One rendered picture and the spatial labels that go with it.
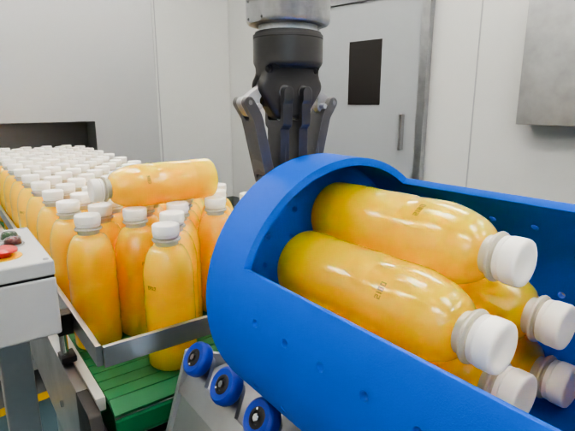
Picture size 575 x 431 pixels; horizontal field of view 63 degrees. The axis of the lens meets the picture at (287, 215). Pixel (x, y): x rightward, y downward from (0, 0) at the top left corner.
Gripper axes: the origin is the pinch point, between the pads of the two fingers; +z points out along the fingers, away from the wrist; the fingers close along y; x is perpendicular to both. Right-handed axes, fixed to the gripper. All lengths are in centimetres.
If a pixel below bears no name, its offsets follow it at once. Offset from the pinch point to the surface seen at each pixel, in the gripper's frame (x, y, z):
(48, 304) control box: -18.8, 23.3, 11.8
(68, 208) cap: -44.7, 14.6, 5.4
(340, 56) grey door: -292, -279, -53
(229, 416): 0.5, 8.7, 22.7
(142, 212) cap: -31.8, 6.1, 4.9
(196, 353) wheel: -8.6, 8.4, 19.0
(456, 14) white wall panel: -186, -298, -78
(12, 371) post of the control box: -26.8, 27.6, 23.6
